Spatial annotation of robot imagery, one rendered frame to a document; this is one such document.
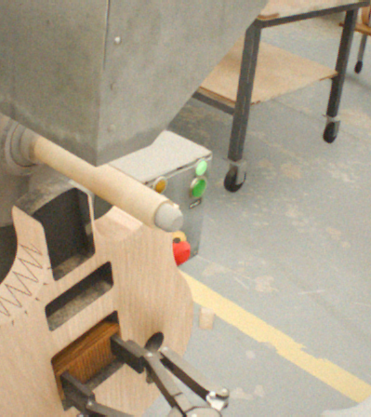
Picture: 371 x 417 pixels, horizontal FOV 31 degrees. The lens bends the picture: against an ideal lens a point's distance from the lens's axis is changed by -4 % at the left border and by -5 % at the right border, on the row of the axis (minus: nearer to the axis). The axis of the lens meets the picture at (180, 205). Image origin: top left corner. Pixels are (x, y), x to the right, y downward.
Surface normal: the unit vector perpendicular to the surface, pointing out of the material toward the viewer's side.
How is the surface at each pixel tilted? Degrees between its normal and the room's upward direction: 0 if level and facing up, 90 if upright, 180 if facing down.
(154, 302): 88
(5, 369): 88
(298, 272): 0
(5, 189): 97
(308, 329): 0
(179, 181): 90
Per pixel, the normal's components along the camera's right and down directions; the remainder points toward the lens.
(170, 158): 0.10, -0.84
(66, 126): -0.66, 0.33
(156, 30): 0.74, 0.42
